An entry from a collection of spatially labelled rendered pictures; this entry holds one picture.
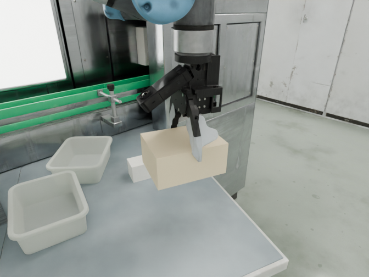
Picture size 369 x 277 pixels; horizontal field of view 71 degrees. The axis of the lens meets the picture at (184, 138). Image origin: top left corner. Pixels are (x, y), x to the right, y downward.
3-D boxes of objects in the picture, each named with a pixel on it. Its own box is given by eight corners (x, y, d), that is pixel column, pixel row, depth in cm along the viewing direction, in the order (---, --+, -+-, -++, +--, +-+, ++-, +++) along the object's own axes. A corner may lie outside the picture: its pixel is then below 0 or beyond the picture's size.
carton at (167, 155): (225, 172, 58) (228, 143, 55) (158, 190, 52) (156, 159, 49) (201, 148, 68) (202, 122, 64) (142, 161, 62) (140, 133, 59)
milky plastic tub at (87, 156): (116, 154, 104) (113, 135, 100) (103, 189, 84) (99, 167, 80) (72, 155, 103) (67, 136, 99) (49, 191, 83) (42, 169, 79)
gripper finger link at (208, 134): (226, 155, 51) (216, 111, 52) (199, 161, 49) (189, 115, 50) (219, 157, 54) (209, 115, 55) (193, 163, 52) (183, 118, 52)
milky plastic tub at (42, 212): (78, 190, 83) (73, 167, 79) (96, 237, 66) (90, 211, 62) (16, 210, 75) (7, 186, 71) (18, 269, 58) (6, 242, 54)
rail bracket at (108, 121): (110, 128, 115) (102, 77, 105) (130, 140, 104) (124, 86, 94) (100, 131, 112) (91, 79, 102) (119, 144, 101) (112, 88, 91)
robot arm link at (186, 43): (183, 31, 43) (166, 28, 50) (183, 59, 45) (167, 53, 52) (222, 30, 46) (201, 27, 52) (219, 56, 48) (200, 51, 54)
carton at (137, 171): (197, 165, 94) (197, 150, 92) (133, 182, 85) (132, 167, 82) (189, 157, 99) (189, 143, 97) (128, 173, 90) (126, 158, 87)
